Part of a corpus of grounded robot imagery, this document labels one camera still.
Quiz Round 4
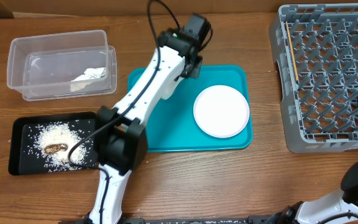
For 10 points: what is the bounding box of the large white plate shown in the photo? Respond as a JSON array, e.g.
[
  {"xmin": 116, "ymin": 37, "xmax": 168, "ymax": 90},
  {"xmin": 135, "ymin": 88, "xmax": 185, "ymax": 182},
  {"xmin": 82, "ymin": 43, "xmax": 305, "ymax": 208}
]
[{"xmin": 193, "ymin": 85, "xmax": 250, "ymax": 138}]

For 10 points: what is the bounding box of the wooden chopstick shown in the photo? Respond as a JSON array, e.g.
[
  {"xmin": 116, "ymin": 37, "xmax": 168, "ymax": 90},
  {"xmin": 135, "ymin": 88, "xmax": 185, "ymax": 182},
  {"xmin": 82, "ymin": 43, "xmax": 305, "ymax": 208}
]
[{"xmin": 285, "ymin": 22, "xmax": 299, "ymax": 82}]

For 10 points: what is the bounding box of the pile of white rice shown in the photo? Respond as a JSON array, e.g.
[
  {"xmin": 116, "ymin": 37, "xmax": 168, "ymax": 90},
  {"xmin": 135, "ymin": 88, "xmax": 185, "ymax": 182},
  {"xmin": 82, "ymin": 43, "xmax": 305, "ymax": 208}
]
[{"xmin": 19, "ymin": 119, "xmax": 97, "ymax": 174}]

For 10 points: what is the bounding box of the brown food scrap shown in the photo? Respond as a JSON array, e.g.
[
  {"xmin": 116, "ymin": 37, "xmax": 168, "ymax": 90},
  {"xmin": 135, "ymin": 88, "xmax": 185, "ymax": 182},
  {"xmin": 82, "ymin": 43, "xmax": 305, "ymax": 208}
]
[{"xmin": 44, "ymin": 143, "xmax": 68, "ymax": 155}]

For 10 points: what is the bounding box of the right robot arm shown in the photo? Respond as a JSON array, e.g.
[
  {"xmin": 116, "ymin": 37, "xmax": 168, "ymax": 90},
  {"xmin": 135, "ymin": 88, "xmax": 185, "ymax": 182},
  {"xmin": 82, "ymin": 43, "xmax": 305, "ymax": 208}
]
[{"xmin": 273, "ymin": 162, "xmax": 358, "ymax": 224}]

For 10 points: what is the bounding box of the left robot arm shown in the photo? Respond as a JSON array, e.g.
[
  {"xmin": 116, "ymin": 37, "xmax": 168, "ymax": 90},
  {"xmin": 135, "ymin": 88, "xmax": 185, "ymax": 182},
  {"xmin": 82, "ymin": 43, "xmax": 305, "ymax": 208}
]
[{"xmin": 85, "ymin": 14, "xmax": 213, "ymax": 223}]

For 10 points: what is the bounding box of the grey dishwasher rack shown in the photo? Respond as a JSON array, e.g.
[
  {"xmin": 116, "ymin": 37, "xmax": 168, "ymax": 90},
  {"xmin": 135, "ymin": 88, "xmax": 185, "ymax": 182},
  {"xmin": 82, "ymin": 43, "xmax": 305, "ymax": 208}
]
[{"xmin": 269, "ymin": 3, "xmax": 358, "ymax": 153}]

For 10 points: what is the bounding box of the teal serving tray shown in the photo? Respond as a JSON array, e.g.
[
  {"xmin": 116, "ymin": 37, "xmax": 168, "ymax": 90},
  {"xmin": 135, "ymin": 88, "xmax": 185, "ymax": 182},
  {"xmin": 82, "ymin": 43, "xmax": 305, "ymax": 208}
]
[{"xmin": 126, "ymin": 65, "xmax": 254, "ymax": 153}]

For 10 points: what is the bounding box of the clear plastic storage bin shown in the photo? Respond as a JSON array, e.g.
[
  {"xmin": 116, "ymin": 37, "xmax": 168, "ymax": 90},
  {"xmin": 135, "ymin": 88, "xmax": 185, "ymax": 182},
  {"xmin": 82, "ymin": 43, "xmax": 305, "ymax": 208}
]
[{"xmin": 7, "ymin": 30, "xmax": 111, "ymax": 101}]

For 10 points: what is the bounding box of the black plastic tray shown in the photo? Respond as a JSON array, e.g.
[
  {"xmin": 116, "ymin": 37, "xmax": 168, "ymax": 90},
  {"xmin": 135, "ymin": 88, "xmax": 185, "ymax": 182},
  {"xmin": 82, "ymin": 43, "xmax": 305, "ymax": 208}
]
[{"xmin": 8, "ymin": 112, "xmax": 97, "ymax": 175}]

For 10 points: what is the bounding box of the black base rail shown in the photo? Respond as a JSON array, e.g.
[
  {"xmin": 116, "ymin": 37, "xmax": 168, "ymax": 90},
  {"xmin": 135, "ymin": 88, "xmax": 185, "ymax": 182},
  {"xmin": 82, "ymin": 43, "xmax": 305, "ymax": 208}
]
[{"xmin": 118, "ymin": 213, "xmax": 284, "ymax": 224}]

